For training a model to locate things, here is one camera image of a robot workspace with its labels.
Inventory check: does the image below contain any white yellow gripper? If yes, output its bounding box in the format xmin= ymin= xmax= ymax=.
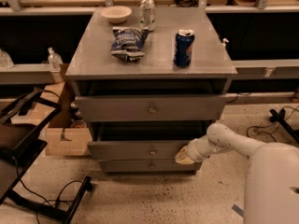
xmin=175 ymin=138 xmax=207 ymax=165

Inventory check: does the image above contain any grey drawer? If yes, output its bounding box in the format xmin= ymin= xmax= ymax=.
xmin=100 ymin=160 xmax=201 ymax=173
xmin=88 ymin=120 xmax=211 ymax=161
xmin=76 ymin=95 xmax=225 ymax=122

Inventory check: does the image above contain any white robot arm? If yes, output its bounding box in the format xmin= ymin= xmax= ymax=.
xmin=175 ymin=123 xmax=299 ymax=224

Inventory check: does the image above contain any grey top drawer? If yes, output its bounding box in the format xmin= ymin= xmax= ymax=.
xmin=76 ymin=95 xmax=225 ymax=122

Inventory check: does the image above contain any grey wooden drawer cabinet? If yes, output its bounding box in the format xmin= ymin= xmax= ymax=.
xmin=64 ymin=6 xmax=238 ymax=175

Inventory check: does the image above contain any grey bottom drawer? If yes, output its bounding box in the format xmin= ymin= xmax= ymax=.
xmin=100 ymin=160 xmax=201 ymax=173

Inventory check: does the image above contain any black stand base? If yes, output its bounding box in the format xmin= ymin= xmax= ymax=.
xmin=270 ymin=108 xmax=299 ymax=144

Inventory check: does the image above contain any blue soda can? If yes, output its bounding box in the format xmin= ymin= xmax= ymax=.
xmin=174 ymin=29 xmax=195 ymax=68

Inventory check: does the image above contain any blue chip bag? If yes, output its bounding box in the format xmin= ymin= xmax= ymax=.
xmin=110 ymin=27 xmax=149 ymax=62

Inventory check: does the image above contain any cardboard box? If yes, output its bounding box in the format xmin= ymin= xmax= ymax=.
xmin=39 ymin=64 xmax=92 ymax=156

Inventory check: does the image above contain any silver green soda can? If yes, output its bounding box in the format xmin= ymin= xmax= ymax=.
xmin=139 ymin=0 xmax=155 ymax=32

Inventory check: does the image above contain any white ceramic bowl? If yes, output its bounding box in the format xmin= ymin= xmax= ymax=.
xmin=100 ymin=6 xmax=132 ymax=24

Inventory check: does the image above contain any clear sanitizer pump bottle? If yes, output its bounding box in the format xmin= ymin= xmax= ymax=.
xmin=48 ymin=48 xmax=63 ymax=70

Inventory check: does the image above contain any black metal cart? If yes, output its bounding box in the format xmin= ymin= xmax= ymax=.
xmin=0 ymin=88 xmax=93 ymax=224

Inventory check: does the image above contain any black floor cable right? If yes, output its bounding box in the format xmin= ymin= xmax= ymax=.
xmin=245 ymin=105 xmax=299 ymax=143

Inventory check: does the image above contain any black floor cable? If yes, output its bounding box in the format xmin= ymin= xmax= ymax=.
xmin=245 ymin=105 xmax=299 ymax=143
xmin=13 ymin=159 xmax=83 ymax=224

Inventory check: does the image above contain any black floor cable left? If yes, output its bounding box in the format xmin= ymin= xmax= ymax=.
xmin=13 ymin=159 xmax=83 ymax=224

